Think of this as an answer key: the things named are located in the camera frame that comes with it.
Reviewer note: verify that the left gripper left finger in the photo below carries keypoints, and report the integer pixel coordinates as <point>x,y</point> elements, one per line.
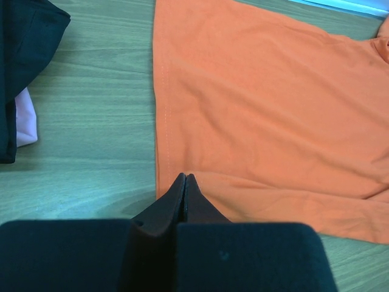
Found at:
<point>158,218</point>

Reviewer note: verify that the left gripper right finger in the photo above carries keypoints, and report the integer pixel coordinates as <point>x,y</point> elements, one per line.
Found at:
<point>197,208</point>

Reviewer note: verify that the orange t shirt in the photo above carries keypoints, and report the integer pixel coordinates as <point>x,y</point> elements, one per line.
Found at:
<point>277,119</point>

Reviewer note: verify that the pink folded t shirt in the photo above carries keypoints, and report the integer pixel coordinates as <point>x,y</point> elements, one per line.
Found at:
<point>26,123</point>

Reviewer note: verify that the black folded t shirt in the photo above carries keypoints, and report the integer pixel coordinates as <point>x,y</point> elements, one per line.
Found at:
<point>30,35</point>

